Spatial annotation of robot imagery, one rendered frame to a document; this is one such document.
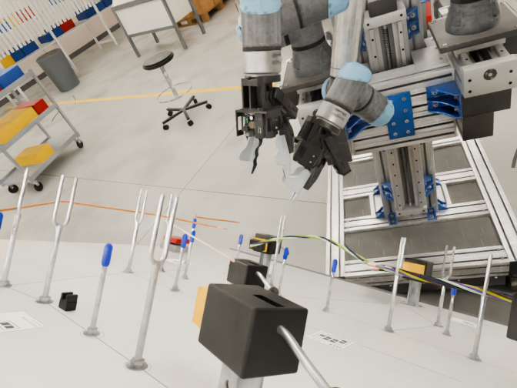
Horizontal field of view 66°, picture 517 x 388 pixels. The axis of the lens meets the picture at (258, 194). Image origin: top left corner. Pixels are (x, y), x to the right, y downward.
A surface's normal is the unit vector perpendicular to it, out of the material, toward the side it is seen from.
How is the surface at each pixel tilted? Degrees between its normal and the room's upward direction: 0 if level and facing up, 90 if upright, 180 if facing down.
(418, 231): 0
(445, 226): 0
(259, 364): 76
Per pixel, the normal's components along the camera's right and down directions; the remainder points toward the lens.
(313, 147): 0.19, 0.25
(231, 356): -0.80, -0.17
